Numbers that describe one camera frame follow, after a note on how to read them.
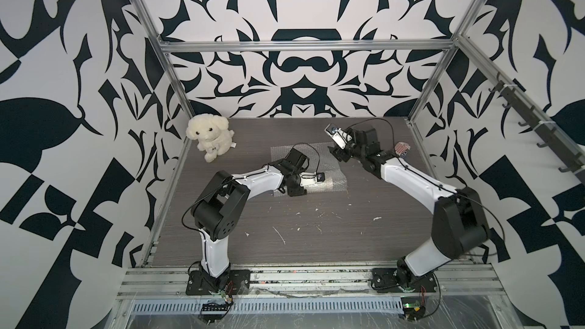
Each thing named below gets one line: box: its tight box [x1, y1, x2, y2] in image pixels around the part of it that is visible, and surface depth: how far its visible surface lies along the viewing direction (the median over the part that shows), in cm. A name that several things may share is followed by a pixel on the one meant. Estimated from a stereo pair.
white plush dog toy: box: [185, 113, 237, 163], surface depth 95 cm
